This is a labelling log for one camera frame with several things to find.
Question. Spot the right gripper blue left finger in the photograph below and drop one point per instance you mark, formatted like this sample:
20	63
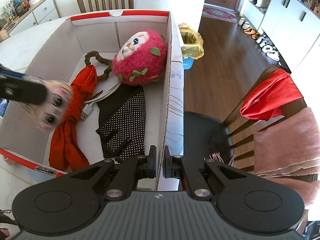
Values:
152	162

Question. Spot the blue tissue pack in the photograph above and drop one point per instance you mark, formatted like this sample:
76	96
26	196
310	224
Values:
3	106

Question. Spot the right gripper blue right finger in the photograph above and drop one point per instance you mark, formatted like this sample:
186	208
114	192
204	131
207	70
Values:
170	169

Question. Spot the wooden chair beside table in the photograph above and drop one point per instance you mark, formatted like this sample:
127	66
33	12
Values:
231	141

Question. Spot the red patterned doormat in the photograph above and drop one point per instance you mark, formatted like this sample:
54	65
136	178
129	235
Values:
220	13

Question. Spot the pink strawberry plush toy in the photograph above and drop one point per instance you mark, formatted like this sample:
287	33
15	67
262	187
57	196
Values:
142	58

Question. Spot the black dotted glove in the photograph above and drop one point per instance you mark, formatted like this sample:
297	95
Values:
121	123

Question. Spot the pink towel on chair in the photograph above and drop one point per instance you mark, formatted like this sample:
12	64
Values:
290	149

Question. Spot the red scarf with doll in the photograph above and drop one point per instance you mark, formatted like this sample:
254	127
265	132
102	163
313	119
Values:
66	106

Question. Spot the white wooden sideboard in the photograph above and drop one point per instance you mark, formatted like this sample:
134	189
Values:
42	12

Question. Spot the cardboard box on sideboard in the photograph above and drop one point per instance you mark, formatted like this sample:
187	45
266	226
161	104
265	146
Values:
4	35

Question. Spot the red cardboard shoe box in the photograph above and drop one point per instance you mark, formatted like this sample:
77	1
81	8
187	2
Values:
55	51

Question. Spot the red cloth on chair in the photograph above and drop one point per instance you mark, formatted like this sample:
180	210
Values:
265	101

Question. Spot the yellow bag trash bin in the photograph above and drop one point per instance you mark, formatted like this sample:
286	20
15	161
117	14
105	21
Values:
192	45

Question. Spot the row of shoes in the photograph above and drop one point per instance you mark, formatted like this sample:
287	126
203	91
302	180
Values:
263	41

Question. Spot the white wall cabinet unit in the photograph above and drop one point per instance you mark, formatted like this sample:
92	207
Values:
291	26

